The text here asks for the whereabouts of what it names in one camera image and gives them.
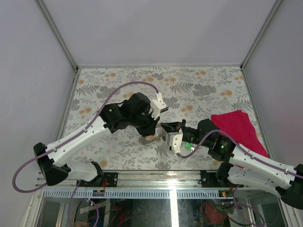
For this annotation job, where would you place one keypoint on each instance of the magenta cloth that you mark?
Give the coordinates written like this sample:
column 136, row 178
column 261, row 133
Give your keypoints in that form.
column 237, row 124

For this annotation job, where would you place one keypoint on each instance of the grey slotted cable duct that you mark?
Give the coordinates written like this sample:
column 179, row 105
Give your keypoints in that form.
column 133, row 194

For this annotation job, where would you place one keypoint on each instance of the large metal keyring with keys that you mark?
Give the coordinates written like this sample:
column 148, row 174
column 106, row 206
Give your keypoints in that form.
column 160, row 133

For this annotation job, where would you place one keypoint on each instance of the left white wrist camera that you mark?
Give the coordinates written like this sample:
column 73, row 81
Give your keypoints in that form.
column 158, row 106

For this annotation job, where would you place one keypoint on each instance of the floral table mat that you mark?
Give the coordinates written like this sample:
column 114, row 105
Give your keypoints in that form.
column 191, row 93

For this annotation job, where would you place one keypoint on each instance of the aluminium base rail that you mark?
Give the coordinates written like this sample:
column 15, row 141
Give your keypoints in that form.
column 182, row 179

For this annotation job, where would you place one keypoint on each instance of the left aluminium frame post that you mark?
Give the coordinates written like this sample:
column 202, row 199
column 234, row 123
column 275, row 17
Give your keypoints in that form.
column 53, row 27

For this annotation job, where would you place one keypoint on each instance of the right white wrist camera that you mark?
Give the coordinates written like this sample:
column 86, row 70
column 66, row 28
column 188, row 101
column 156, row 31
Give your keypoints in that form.
column 174, row 140

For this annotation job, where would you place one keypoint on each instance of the key with green tag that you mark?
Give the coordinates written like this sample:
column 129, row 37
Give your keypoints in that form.
column 189, row 146

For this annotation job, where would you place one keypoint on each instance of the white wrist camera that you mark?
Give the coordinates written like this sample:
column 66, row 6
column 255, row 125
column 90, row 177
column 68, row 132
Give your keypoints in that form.
column 174, row 140
column 158, row 106

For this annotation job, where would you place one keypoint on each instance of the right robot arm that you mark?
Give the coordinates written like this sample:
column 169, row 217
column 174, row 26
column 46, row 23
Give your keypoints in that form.
column 239, row 164

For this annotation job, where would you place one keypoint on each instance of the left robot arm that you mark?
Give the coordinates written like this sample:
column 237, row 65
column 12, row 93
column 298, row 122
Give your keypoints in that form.
column 54, row 159

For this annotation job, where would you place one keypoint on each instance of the right aluminium frame post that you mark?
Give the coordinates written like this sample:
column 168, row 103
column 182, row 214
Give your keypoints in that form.
column 277, row 4

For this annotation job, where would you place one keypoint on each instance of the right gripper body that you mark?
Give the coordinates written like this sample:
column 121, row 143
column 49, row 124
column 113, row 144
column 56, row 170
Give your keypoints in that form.
column 192, row 136

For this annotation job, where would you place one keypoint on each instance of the aluminium frame post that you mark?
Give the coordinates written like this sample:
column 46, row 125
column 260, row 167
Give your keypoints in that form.
column 277, row 4
column 53, row 27

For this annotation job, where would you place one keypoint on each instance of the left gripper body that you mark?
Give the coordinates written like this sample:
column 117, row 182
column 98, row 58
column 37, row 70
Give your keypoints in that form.
column 144, row 123

